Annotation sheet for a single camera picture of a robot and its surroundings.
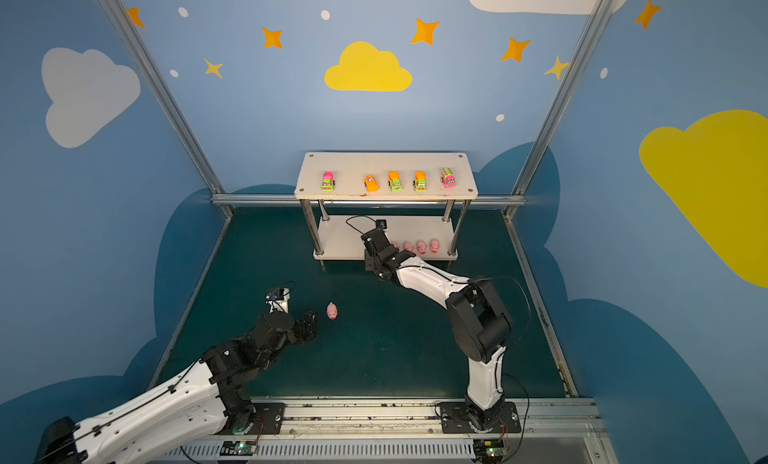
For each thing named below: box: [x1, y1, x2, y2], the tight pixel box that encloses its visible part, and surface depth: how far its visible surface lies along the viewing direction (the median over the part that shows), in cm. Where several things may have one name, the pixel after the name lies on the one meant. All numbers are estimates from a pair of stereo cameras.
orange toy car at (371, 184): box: [364, 174, 379, 193], surface depth 80 cm
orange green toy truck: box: [413, 171, 427, 191], surface depth 80 cm
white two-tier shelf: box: [294, 152, 479, 261], surface depth 84 cm
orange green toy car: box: [388, 171, 403, 192], surface depth 80 cm
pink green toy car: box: [440, 167, 457, 189], surface depth 81 cm
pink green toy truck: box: [322, 171, 335, 192], surface depth 80 cm
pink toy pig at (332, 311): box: [327, 302, 338, 320], surface depth 94 cm
